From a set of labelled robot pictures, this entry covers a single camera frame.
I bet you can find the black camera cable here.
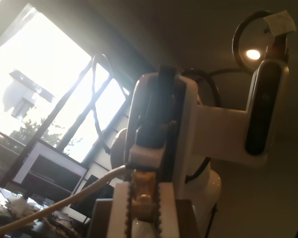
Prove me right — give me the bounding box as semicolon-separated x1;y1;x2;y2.
232;9;290;75

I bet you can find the round ceiling light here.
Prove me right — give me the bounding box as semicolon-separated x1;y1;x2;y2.
245;49;262;61

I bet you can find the gripper camera bar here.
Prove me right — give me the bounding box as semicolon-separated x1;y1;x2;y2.
193;58;291;170

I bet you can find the black hanging cable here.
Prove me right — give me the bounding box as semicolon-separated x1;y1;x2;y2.
90;53;131;156

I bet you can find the large window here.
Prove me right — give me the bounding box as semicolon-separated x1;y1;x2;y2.
0;2;152;172

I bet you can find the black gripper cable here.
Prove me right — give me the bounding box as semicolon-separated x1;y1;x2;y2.
181;68;222;184

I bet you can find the white paper tag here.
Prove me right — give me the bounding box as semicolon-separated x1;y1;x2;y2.
264;9;297;38

